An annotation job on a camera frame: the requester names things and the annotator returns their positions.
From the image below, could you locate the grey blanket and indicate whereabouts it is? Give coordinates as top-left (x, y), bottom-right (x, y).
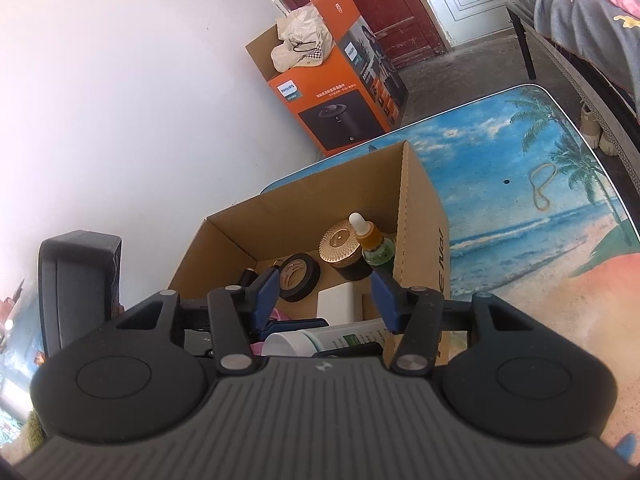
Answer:
top-left (510, 0), bottom-right (640, 111)

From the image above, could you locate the purple collapsible bowl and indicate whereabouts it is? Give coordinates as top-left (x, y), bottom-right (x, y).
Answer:
top-left (250, 310), bottom-right (287, 357)

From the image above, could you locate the white pill bottle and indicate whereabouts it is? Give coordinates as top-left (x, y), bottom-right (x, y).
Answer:
top-left (262, 322), bottom-right (391, 359)

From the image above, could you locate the orange appliance box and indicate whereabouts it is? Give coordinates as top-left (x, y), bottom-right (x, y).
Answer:
top-left (245, 0), bottom-right (410, 157)

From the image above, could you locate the green dropper bottle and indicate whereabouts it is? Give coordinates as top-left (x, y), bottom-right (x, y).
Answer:
top-left (348, 212), bottom-right (396, 268)

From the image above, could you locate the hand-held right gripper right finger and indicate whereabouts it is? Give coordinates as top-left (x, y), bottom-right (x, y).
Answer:
top-left (371, 267), bottom-right (526, 376)

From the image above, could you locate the black tape roll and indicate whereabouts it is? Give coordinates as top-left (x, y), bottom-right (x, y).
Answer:
top-left (277, 253), bottom-right (321, 303)

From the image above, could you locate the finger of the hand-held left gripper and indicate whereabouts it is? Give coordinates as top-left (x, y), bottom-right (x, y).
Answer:
top-left (260, 317), bottom-right (330, 336)
top-left (311, 342), bottom-right (382, 359)

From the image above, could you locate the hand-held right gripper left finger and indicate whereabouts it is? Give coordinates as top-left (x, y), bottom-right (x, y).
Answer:
top-left (115, 266), bottom-right (282, 376)

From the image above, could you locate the tan rubber band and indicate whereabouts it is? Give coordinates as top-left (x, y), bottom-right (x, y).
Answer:
top-left (530, 162), bottom-right (558, 211)

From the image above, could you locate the red wooden door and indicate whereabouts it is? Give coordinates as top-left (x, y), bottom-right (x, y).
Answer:
top-left (252, 0), bottom-right (448, 68)

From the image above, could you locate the black metal bed frame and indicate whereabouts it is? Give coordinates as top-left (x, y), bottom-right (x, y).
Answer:
top-left (505, 0), bottom-right (640, 126)

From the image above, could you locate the beige shoe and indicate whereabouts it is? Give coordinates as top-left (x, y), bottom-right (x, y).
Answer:
top-left (579, 100), bottom-right (603, 148)
top-left (599, 130), bottom-right (628, 157)

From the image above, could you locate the brown cardboard box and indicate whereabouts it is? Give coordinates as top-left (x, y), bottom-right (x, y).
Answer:
top-left (167, 140), bottom-right (451, 361)

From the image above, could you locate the crumpled cloth in box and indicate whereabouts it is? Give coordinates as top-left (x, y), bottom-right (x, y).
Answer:
top-left (270, 6), bottom-right (335, 73)

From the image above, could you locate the black lipstick tube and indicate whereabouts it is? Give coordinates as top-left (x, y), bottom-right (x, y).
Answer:
top-left (240, 260), bottom-right (281, 287)

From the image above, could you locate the white charger plug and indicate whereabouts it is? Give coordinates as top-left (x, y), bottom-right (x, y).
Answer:
top-left (317, 282), bottom-right (363, 326)

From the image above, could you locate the black jar with gold lid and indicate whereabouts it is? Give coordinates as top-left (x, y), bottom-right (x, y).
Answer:
top-left (319, 220), bottom-right (373, 281)

